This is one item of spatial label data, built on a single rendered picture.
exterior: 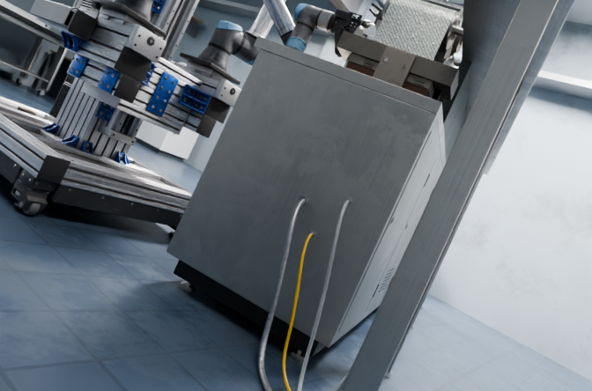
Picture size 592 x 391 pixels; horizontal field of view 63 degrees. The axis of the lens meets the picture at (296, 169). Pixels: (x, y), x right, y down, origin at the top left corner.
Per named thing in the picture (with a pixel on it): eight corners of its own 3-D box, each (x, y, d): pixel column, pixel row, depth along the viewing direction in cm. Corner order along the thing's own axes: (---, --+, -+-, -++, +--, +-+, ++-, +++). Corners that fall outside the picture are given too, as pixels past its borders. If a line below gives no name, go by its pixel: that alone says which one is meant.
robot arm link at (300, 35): (299, 59, 196) (310, 34, 197) (304, 55, 185) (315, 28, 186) (281, 50, 195) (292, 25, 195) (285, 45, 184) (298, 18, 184)
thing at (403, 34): (364, 59, 179) (385, 14, 180) (424, 79, 171) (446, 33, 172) (364, 58, 179) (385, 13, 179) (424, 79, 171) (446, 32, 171)
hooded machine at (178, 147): (188, 165, 676) (226, 84, 678) (156, 153, 626) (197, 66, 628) (159, 149, 716) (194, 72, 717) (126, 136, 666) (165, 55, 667)
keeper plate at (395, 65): (373, 78, 156) (387, 47, 156) (402, 89, 153) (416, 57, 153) (372, 76, 154) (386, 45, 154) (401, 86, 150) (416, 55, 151)
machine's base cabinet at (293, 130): (329, 259, 400) (372, 165, 401) (401, 296, 378) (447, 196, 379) (151, 276, 163) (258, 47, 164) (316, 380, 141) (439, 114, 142)
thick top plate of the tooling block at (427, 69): (345, 63, 177) (352, 48, 177) (450, 100, 163) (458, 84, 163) (336, 46, 162) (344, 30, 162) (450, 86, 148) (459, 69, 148)
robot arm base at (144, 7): (103, 1, 187) (114, -22, 187) (133, 20, 200) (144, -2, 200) (124, 7, 179) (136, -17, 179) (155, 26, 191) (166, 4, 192)
